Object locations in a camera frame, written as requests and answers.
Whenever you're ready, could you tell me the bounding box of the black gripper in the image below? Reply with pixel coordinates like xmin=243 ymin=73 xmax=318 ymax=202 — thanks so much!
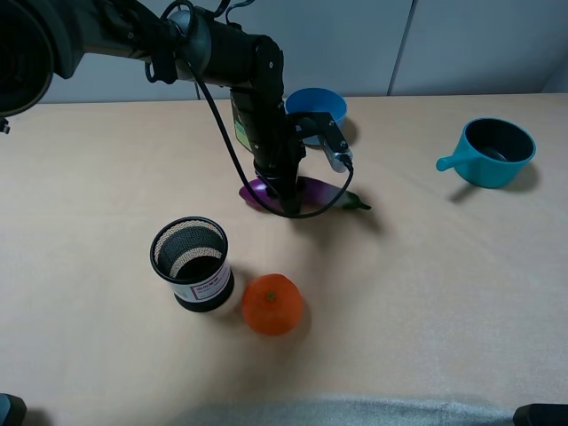
xmin=231 ymin=88 xmax=302 ymax=217

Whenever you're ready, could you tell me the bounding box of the purple toy eggplant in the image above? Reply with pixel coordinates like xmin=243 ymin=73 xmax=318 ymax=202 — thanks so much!
xmin=239 ymin=177 xmax=371 ymax=212

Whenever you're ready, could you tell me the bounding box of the grey robot base front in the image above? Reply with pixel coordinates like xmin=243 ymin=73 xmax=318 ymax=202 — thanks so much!
xmin=170 ymin=397 xmax=514 ymax=425

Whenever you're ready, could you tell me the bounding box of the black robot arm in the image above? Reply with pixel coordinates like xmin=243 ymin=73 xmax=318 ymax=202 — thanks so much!
xmin=1 ymin=1 xmax=304 ymax=216

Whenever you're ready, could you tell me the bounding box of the blue bowl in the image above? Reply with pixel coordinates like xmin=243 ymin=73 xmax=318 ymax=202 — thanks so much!
xmin=285 ymin=88 xmax=348 ymax=130

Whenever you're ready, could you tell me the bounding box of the orange fruit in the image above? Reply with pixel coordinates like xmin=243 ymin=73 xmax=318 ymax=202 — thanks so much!
xmin=241 ymin=273 xmax=304 ymax=336

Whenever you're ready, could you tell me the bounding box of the black mesh pen cup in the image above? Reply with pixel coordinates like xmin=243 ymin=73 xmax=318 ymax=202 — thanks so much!
xmin=150 ymin=217 xmax=234 ymax=313

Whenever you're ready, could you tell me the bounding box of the teal saucepan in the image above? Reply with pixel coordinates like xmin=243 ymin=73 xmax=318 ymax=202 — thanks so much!
xmin=436 ymin=118 xmax=536 ymax=189

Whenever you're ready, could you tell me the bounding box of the dark block lower right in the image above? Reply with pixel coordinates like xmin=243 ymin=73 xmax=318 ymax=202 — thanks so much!
xmin=513 ymin=403 xmax=568 ymax=426

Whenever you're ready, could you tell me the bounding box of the dark block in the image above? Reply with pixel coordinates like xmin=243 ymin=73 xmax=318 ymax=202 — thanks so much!
xmin=513 ymin=403 xmax=568 ymax=426
xmin=0 ymin=393 xmax=28 ymax=426

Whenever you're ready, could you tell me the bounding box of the dark block lower left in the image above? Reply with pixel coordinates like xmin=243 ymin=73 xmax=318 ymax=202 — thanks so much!
xmin=0 ymin=393 xmax=28 ymax=426

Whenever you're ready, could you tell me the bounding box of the black cable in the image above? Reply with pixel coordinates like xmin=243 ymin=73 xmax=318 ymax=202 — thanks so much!
xmin=144 ymin=0 xmax=355 ymax=219

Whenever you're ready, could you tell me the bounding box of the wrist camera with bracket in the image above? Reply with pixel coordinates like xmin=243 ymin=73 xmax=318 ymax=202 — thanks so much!
xmin=288 ymin=112 xmax=353 ymax=173

